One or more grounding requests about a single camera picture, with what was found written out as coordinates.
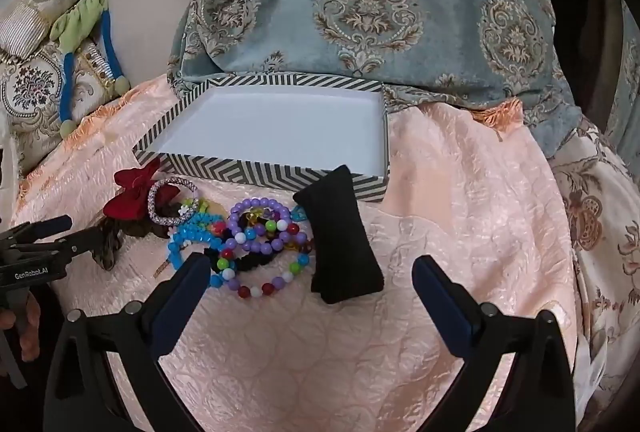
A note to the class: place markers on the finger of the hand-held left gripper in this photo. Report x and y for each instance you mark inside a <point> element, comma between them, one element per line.
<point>82,244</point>
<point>47,227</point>

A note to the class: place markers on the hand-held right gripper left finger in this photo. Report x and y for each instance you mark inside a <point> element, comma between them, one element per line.
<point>180,297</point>

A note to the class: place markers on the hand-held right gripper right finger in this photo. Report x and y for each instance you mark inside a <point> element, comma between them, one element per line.
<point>445,307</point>

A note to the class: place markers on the brown bow hair clip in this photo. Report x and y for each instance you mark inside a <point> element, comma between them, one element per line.
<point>114,249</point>

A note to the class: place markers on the gold hair clip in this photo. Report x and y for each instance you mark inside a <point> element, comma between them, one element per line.
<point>161,268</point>

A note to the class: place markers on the red bow hair clip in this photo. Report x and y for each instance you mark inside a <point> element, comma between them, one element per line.
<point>132,182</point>

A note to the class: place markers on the green hair accessory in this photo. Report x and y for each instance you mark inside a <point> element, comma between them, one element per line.
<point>202,207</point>

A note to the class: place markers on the striped cardboard box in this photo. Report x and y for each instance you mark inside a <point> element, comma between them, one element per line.
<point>280,132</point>

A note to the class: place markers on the person's left hand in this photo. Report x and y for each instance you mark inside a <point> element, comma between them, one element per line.
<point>32,327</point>

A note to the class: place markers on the peach quilted bedspread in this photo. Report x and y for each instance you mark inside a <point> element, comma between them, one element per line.
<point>300,362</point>

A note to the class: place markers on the cream embroidered pillow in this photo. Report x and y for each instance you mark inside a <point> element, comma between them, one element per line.
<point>35,82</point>

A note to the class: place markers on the floral bedsheet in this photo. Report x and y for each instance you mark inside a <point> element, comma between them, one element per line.
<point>600,222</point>

